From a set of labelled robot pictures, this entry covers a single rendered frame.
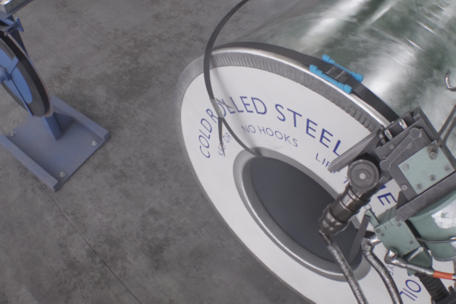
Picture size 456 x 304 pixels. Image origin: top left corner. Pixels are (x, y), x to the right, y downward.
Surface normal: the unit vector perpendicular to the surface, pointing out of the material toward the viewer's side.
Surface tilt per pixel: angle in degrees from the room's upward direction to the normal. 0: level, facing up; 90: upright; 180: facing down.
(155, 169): 0
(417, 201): 58
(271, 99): 90
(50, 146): 0
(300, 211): 16
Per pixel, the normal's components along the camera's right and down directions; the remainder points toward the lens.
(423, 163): -0.45, 0.23
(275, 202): 0.44, -0.14
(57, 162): 0.00, -0.62
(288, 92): -0.70, 0.56
